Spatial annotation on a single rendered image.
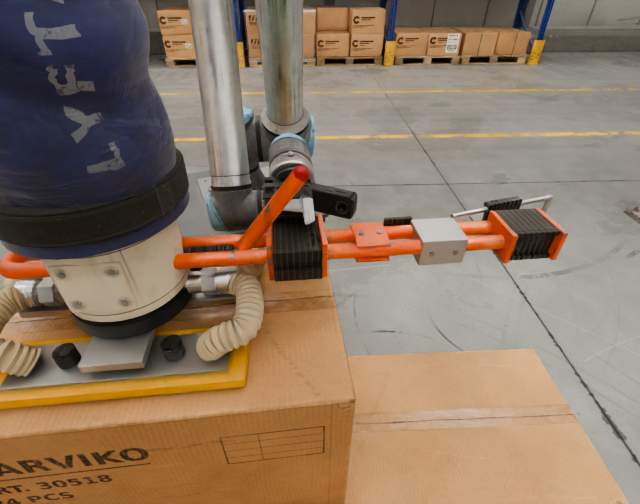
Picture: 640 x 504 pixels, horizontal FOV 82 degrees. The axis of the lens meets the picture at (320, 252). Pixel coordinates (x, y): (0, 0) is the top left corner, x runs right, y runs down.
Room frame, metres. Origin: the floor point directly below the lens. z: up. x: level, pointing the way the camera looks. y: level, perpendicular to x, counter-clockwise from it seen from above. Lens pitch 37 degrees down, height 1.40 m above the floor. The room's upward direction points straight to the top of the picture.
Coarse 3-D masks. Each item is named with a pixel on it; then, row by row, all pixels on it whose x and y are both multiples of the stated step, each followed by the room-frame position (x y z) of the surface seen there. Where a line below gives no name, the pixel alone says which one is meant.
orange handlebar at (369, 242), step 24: (192, 240) 0.44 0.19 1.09; (216, 240) 0.44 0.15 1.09; (264, 240) 0.45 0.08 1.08; (336, 240) 0.46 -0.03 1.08; (360, 240) 0.44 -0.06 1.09; (384, 240) 0.44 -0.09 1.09; (408, 240) 0.44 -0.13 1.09; (480, 240) 0.45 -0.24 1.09; (504, 240) 0.45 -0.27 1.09; (0, 264) 0.39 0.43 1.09; (24, 264) 0.38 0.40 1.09; (192, 264) 0.40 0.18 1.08; (216, 264) 0.40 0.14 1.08; (240, 264) 0.41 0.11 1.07
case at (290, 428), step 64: (64, 320) 0.42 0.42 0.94; (192, 320) 0.42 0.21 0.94; (320, 320) 0.42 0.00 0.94; (256, 384) 0.30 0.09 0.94; (320, 384) 0.30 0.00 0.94; (0, 448) 0.23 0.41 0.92; (64, 448) 0.23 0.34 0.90; (128, 448) 0.24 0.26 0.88; (192, 448) 0.25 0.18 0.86; (256, 448) 0.26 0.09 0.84; (320, 448) 0.27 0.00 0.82
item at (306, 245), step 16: (272, 224) 0.48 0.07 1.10; (288, 224) 0.47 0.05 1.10; (304, 224) 0.47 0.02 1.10; (320, 224) 0.46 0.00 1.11; (272, 240) 0.43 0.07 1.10; (288, 240) 0.43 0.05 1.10; (304, 240) 0.43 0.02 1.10; (320, 240) 0.43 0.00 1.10; (272, 256) 0.40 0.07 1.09; (288, 256) 0.39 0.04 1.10; (304, 256) 0.40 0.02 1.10; (320, 256) 0.40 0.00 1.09; (272, 272) 0.40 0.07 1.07; (288, 272) 0.39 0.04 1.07; (304, 272) 0.40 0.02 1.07; (320, 272) 0.40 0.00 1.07
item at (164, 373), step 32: (64, 352) 0.31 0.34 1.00; (160, 352) 0.33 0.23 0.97; (192, 352) 0.33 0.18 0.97; (0, 384) 0.28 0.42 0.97; (32, 384) 0.28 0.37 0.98; (64, 384) 0.28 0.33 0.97; (96, 384) 0.28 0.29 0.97; (128, 384) 0.28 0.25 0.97; (160, 384) 0.28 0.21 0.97; (192, 384) 0.28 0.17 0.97; (224, 384) 0.29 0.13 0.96
